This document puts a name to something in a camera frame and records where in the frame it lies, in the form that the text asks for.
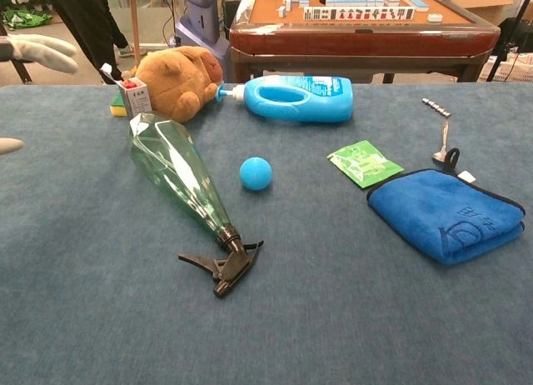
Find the row of face-up mahjong tiles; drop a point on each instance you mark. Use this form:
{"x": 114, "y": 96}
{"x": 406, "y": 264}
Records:
{"x": 358, "y": 13}

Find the green spray bottle black trigger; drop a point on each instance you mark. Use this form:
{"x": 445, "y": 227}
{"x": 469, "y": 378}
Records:
{"x": 175, "y": 164}

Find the blue ball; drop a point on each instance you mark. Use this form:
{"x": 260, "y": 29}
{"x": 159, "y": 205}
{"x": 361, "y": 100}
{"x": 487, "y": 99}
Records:
{"x": 255, "y": 173}

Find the black tripod stand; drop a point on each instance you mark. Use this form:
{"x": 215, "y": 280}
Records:
{"x": 510, "y": 35}

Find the wooden pole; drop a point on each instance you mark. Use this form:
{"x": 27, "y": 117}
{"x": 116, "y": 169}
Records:
{"x": 134, "y": 26}

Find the folded blue microfibre towel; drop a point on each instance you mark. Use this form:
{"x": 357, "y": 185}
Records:
{"x": 441, "y": 214}

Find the blue detergent bottle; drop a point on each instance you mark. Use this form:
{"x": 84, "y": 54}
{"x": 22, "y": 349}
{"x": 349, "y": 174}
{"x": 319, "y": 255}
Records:
{"x": 320, "y": 97}

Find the small white open carton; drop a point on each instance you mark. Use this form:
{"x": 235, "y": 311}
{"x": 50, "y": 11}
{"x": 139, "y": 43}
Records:
{"x": 137, "y": 99}

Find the green bag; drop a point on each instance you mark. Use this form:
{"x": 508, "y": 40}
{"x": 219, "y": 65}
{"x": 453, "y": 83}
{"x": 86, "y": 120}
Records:
{"x": 25, "y": 19}

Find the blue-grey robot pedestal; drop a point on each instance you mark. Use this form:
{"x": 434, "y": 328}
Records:
{"x": 200, "y": 31}

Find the brown mahjong table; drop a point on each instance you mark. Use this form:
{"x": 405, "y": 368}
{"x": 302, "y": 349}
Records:
{"x": 358, "y": 41}

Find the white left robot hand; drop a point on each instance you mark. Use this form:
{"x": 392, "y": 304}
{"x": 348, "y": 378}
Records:
{"x": 46, "y": 51}

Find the green sachet packet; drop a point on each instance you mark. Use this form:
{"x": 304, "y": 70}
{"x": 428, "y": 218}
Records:
{"x": 364, "y": 164}

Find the yellow green sponge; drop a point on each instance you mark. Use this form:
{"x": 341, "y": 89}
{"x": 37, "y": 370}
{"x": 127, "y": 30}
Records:
{"x": 118, "y": 108}

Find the brown capybara plush toy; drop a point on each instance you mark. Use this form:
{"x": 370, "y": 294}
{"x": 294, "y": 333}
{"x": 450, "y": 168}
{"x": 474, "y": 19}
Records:
{"x": 179, "y": 81}

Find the single white mahjong tile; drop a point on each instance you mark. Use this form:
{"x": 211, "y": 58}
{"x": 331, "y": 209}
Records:
{"x": 435, "y": 18}

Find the white plastic basket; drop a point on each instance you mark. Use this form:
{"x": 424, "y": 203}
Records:
{"x": 514, "y": 70}

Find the metal spoon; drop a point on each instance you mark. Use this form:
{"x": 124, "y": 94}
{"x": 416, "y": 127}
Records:
{"x": 444, "y": 139}

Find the person in dark trousers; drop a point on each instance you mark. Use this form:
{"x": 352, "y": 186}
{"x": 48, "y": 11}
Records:
{"x": 83, "y": 18}

